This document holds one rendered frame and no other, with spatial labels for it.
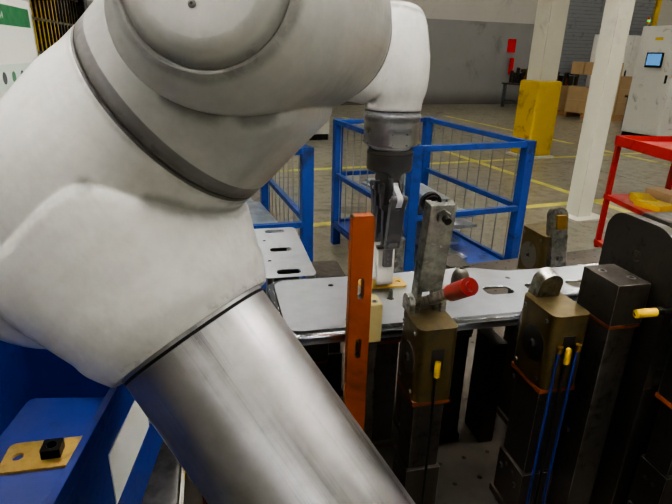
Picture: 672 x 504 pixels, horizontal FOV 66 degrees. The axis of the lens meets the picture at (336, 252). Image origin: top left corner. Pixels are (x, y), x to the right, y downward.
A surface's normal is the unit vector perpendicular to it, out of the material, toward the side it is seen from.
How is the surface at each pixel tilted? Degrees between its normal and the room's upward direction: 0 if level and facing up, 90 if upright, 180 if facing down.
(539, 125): 90
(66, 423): 0
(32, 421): 0
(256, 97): 138
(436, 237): 99
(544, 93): 90
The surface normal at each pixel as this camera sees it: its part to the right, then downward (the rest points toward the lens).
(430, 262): 0.22, 0.49
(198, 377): 0.05, -0.07
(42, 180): -0.15, 0.29
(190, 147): 0.10, 0.73
